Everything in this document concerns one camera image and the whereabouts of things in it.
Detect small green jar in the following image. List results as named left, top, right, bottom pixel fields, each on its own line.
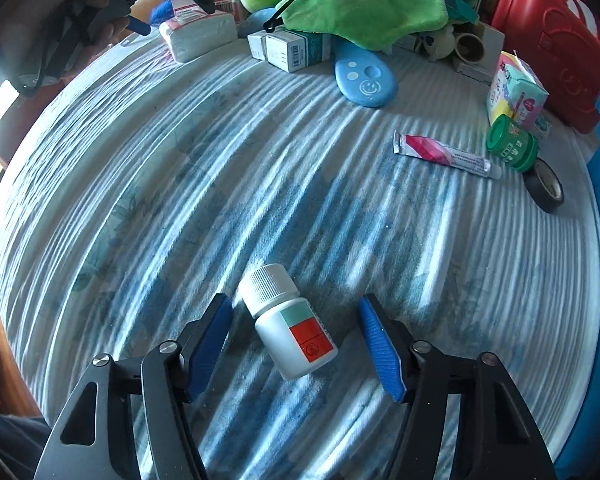
left=486, top=114, right=539, bottom=173

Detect teal white medicine box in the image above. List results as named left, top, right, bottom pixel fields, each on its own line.
left=265, top=29, right=332, bottom=73
left=247, top=30, right=281, bottom=61

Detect small white bottle red label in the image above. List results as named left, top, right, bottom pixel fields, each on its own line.
left=237, top=263, right=340, bottom=382

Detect blue smiley hot water bag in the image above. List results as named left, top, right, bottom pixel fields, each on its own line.
left=237, top=7, right=400, bottom=108

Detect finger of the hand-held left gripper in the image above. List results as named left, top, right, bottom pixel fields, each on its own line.
left=172, top=0, right=216, bottom=16
left=87, top=0, right=151, bottom=38

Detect red hard-shell suitcase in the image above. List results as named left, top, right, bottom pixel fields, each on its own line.
left=490, top=0, right=600, bottom=133

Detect small white plush toy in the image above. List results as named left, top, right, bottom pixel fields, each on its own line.
left=420, top=25, right=456, bottom=61

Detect white tissue pack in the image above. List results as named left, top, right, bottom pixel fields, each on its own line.
left=159, top=12, right=237, bottom=64

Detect teal fabric piece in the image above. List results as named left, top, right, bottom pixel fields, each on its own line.
left=445, top=0, right=481, bottom=23

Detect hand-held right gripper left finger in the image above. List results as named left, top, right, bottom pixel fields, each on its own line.
left=32, top=292, right=235, bottom=480

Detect cardboard tube roll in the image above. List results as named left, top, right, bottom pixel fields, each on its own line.
left=452, top=32, right=483, bottom=61

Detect pastel sanitary pad pack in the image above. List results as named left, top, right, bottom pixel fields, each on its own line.
left=486, top=51, right=550, bottom=138

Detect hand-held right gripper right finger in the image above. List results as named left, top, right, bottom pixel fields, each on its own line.
left=357, top=294, right=558, bottom=480

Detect pink white ointment tube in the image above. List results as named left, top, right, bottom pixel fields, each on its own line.
left=392, top=131, right=502, bottom=179

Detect black tape roll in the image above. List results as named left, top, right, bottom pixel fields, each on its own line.
left=523, top=157, right=565, bottom=213

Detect person's dark trousers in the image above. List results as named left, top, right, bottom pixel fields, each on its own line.
left=0, top=407, right=51, bottom=480

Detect green frog fabric hat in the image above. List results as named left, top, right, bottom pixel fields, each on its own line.
left=275, top=0, right=453, bottom=51

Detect tall white box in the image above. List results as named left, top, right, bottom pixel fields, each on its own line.
left=452, top=25, right=506, bottom=83

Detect red white striped box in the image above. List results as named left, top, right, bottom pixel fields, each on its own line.
left=171, top=0, right=216, bottom=23

